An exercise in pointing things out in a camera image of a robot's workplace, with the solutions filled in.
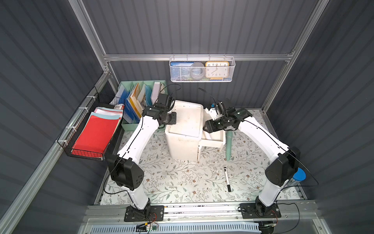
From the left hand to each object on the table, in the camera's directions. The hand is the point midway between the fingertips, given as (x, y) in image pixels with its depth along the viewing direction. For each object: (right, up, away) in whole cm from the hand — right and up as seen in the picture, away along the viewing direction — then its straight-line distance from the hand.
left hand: (169, 117), depth 82 cm
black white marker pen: (+34, -39, 0) cm, 52 cm away
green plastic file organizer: (-23, +14, +12) cm, 29 cm away
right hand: (+23, -5, -1) cm, 24 cm away
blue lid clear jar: (+63, -29, -15) cm, 71 cm away
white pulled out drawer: (+26, -12, 0) cm, 29 cm away
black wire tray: (-42, +7, -2) cm, 42 cm away
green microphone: (+38, -16, +16) cm, 45 cm away
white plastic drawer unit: (+8, -12, -8) cm, 16 cm away
